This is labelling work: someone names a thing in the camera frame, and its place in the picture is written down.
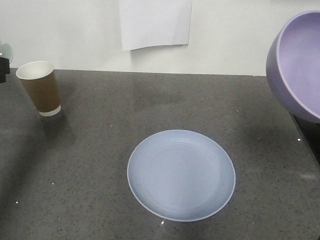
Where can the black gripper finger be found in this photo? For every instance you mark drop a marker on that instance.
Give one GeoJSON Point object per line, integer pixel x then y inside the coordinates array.
{"type": "Point", "coordinates": [2, 78]}
{"type": "Point", "coordinates": [4, 65]}

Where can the pale green plastic spoon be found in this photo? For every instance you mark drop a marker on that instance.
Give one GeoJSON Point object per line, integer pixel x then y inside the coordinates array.
{"type": "Point", "coordinates": [6, 51]}

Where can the brown paper cup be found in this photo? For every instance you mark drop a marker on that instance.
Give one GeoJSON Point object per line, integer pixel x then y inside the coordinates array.
{"type": "Point", "coordinates": [39, 81]}

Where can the lilac plastic bowl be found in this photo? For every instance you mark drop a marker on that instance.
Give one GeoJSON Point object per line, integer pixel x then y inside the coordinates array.
{"type": "Point", "coordinates": [293, 66]}

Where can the light blue plate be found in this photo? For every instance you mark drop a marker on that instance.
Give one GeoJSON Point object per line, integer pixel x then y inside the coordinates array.
{"type": "Point", "coordinates": [181, 175]}

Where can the white paper sheet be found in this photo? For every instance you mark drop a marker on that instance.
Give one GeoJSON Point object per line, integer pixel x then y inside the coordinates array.
{"type": "Point", "coordinates": [149, 23]}

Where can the black induction cooktop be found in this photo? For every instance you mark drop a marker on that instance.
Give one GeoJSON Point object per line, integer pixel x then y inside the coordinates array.
{"type": "Point", "coordinates": [309, 145]}

